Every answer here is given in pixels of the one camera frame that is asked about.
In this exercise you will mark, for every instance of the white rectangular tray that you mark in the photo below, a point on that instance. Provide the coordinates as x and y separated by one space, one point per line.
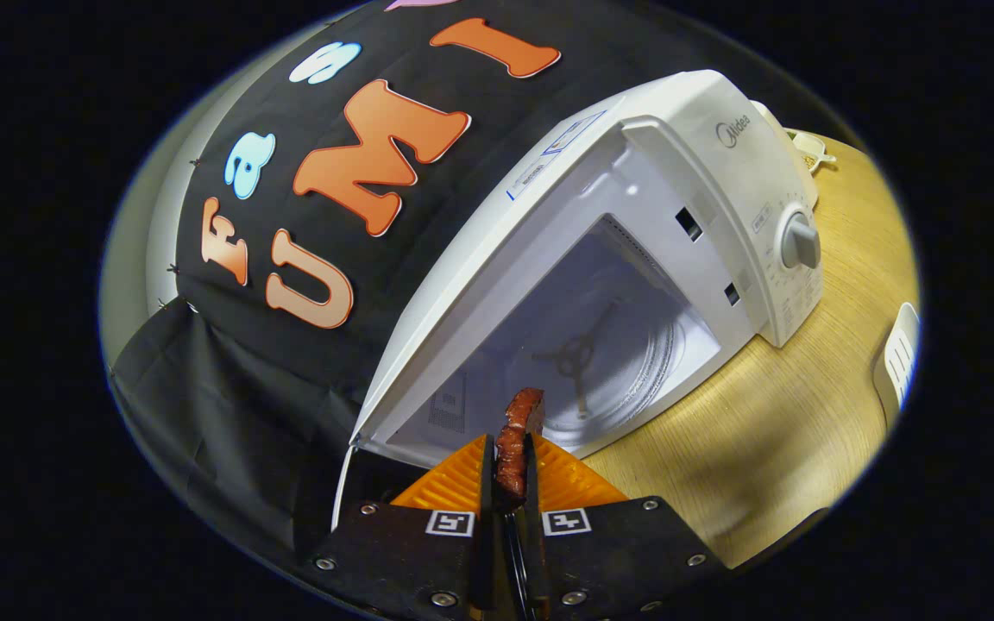
898 354

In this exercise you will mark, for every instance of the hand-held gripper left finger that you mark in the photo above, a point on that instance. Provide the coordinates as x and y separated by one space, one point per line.
487 517

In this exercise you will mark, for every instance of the cream toaster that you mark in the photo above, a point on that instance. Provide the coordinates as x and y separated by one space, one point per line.
799 172

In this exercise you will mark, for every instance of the red meat slice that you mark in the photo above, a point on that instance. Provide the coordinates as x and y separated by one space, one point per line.
514 448

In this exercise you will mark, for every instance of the white microwave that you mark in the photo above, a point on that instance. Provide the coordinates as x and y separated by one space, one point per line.
704 172

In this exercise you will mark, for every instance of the white dish with beans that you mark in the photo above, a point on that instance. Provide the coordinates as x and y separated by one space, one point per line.
812 147

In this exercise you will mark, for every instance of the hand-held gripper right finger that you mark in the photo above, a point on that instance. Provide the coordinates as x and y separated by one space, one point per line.
534 526

